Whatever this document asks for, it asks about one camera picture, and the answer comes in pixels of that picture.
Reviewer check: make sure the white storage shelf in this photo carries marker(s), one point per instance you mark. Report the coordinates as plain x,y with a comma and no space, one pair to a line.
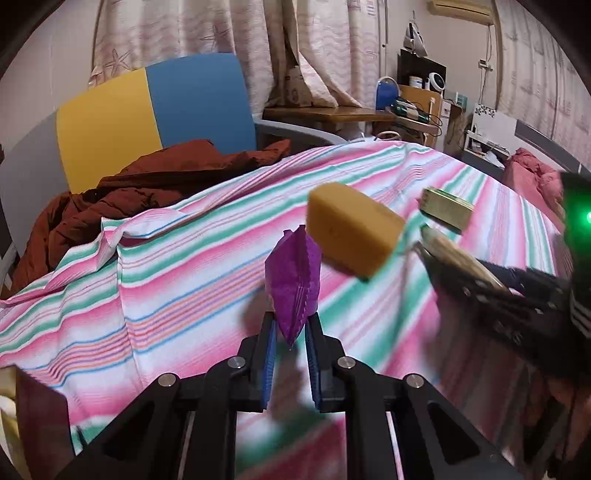
489,129

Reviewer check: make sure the wooden side table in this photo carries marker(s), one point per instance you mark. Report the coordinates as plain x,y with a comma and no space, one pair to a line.
323,113

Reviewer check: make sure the gold metal tray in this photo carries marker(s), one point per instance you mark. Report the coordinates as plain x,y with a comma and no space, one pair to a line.
41,415

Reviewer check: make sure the blue jug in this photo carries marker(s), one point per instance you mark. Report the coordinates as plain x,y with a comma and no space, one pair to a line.
387,94

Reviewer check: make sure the pink patterned curtain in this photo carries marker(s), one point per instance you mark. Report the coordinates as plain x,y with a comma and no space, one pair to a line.
207,27
540,69

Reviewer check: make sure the striped tablecloth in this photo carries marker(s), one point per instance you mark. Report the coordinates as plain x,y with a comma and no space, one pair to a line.
184,286

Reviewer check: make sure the yellow sponge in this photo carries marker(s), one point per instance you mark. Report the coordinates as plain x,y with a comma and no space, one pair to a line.
351,226

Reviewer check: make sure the air conditioner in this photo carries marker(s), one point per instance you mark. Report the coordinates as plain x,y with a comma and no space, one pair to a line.
461,7

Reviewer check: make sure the tan striped packet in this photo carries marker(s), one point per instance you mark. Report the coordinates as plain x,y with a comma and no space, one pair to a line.
461,258

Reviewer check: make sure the black cabinet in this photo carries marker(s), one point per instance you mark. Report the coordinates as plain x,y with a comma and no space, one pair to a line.
415,64

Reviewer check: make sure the white clothes iron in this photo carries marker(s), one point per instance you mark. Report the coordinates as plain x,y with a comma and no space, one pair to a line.
415,37

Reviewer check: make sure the cardboard box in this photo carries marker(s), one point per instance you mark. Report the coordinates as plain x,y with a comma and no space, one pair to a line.
293,90

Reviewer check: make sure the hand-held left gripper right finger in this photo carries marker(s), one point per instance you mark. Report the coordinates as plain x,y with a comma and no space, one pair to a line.
313,364

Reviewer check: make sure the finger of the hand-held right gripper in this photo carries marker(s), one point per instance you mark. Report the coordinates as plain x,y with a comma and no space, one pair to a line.
485,309
531,279

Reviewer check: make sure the white fan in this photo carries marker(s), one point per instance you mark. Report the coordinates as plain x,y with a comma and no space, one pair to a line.
435,82

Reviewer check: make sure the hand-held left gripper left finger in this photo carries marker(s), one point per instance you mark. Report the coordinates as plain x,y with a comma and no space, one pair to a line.
269,364

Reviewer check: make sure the small green box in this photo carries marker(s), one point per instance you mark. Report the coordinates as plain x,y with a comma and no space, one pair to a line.
445,207

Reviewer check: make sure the maroon jacket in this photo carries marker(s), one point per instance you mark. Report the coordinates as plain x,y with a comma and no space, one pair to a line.
138,184

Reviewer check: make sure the grey bed headboard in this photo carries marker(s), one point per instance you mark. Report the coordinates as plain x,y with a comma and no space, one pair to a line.
549,138

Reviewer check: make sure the grey yellow blue chair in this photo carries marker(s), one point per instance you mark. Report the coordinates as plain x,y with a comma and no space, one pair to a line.
194,101

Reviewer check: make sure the purple packet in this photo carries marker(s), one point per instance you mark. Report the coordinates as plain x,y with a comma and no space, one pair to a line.
293,277

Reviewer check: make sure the wooden cabinet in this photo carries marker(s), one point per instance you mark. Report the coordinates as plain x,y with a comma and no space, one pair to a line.
415,99

